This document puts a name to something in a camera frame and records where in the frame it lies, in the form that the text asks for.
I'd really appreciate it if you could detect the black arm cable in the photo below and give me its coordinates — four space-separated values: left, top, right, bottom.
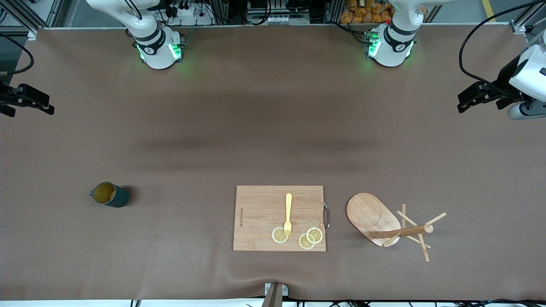
458 0 546 85
0 33 35 76

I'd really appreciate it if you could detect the yellow plastic fork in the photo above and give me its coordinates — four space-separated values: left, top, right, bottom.
283 193 293 238

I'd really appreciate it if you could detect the wooden mug tree rack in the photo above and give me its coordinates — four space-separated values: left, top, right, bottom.
346 192 447 263

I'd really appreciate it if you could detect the dark teal mug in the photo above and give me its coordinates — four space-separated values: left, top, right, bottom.
89 182 130 209

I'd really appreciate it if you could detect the orange snack bag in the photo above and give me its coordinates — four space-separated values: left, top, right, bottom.
340 0 395 24

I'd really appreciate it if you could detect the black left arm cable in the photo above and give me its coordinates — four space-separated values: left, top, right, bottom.
458 0 546 85

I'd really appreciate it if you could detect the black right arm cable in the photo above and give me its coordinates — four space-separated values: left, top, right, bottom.
0 33 35 76

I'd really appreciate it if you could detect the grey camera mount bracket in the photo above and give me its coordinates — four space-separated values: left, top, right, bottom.
264 282 289 307

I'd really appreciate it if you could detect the aluminium frame post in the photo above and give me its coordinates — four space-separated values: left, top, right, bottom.
510 0 546 35
0 0 64 40

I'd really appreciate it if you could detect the brown table mat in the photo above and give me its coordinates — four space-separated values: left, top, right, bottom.
0 26 546 301

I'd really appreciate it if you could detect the white power strip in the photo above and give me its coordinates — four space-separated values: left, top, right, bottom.
164 0 215 26

